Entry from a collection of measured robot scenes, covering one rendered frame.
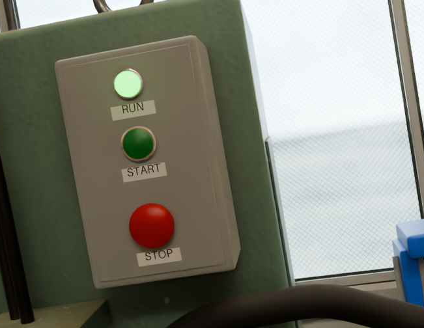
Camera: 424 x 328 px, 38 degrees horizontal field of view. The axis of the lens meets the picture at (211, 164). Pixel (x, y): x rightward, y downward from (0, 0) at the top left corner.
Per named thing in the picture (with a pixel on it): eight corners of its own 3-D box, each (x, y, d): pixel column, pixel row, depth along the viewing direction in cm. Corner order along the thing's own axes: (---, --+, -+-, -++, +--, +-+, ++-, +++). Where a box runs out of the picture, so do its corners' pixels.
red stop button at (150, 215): (135, 249, 42) (127, 205, 42) (178, 243, 42) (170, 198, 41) (131, 252, 41) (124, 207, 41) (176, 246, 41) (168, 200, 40)
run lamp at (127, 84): (116, 101, 41) (111, 71, 41) (145, 96, 41) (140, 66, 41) (114, 101, 41) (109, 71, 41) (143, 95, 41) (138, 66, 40)
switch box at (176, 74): (116, 270, 49) (79, 68, 48) (241, 252, 47) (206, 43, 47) (92, 292, 43) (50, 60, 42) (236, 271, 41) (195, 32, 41)
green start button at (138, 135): (124, 164, 42) (118, 129, 42) (159, 158, 41) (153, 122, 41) (122, 164, 41) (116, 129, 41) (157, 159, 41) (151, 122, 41)
